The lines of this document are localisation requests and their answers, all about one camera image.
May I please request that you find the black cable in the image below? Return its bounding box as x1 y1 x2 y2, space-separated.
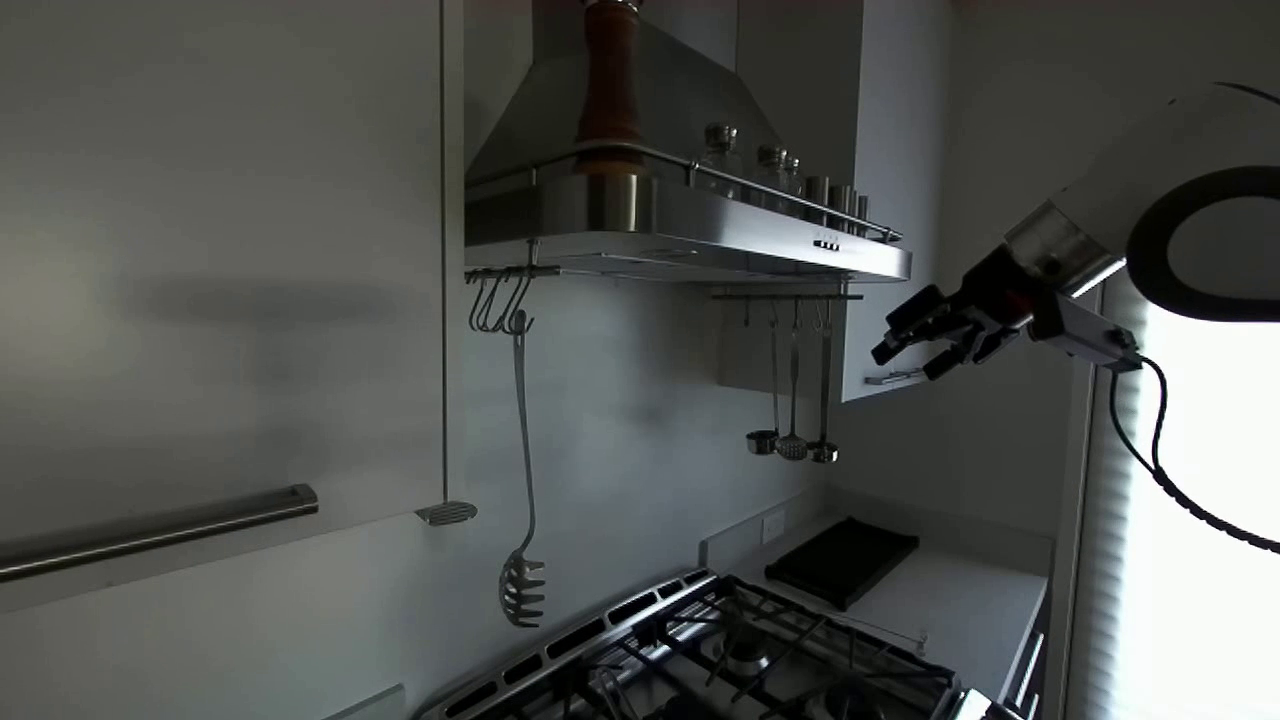
1102 347 1280 555

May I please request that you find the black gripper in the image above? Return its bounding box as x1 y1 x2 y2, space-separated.
869 241 1072 383

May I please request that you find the grey bar cabinet handle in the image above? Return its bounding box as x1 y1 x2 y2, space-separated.
0 482 325 588

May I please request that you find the thin steel hanging utensil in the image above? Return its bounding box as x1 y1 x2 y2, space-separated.
742 295 783 459

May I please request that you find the steel hood guard rail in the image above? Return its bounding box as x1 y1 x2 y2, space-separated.
466 136 904 250

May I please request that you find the slim steel cabinet handle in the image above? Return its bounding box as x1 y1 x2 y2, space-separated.
860 366 933 392

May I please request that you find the black rectangular tray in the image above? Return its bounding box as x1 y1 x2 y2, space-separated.
762 512 924 617

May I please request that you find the white wall socket plate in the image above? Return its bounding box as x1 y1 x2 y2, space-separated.
696 512 791 577

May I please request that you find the brown wooden pepper mill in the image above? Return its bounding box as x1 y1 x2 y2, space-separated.
573 0 650 179

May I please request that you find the gas stove with black grates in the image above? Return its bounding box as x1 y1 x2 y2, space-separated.
414 570 1001 720

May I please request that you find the short wall rail with spoon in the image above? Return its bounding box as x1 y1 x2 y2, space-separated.
462 261 570 285

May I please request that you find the small grey cabinet fitting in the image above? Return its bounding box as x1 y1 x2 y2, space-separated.
414 497 481 530

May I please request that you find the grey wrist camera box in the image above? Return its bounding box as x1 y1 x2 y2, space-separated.
1026 294 1149 372

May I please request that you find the window with white blind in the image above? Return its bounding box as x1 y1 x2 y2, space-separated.
1054 273 1280 720

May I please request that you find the stainless steel range hood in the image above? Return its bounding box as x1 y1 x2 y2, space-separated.
462 0 921 290

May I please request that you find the white tall wall cabinet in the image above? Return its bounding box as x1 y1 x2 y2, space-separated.
718 0 957 410

